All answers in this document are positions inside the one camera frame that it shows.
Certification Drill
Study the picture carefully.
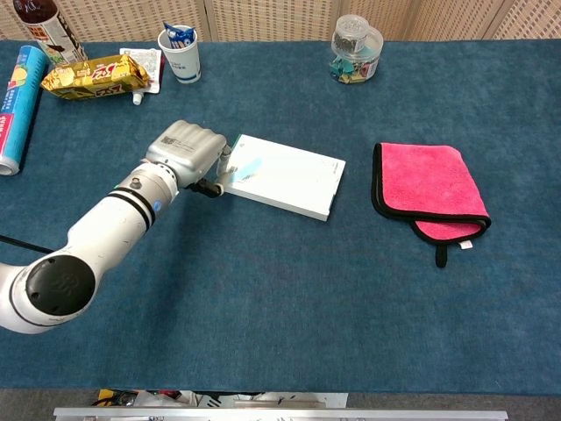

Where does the white spout pouch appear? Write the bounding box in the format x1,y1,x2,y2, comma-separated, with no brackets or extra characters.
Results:
118,46,164,106

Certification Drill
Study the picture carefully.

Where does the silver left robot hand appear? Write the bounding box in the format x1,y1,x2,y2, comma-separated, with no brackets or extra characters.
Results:
144,119,232,199

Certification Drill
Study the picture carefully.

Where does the white cardboard box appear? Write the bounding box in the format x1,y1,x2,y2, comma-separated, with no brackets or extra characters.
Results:
223,133,347,223

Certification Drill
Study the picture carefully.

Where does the wicker folding screen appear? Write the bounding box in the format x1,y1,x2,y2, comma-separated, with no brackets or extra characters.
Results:
0,0,561,43

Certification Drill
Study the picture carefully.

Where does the pink black-edged microfiber cloth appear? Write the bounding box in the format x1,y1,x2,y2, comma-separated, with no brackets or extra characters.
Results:
371,142,493,269

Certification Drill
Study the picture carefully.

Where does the small teal paper strip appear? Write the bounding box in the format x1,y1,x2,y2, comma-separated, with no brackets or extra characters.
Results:
230,158,264,183

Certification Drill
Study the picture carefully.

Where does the small clear clip jar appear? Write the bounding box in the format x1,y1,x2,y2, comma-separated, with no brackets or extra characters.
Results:
331,14,370,54

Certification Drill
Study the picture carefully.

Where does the brown drink bottle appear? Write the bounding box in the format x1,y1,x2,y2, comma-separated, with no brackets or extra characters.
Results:
11,0,89,66

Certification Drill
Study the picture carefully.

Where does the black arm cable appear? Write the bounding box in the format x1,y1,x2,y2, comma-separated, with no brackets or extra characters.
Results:
0,234,54,255

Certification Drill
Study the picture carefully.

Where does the aluminium profile rail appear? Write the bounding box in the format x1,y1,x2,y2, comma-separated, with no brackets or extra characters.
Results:
53,406,509,421

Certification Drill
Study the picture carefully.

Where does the blue food wrap roll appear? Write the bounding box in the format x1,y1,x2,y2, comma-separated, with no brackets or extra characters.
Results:
0,45,50,176

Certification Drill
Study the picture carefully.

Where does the white paper cup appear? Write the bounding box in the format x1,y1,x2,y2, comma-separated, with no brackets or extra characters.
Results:
157,26,202,84

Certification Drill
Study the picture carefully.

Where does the gold snack package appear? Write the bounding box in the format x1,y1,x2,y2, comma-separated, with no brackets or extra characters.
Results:
40,54,151,102

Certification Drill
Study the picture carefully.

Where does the clear jar of binder clips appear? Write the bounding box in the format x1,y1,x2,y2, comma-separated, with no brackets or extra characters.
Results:
328,26,385,85

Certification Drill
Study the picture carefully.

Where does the blue snack packet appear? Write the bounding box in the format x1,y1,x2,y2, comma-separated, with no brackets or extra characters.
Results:
162,20,195,49

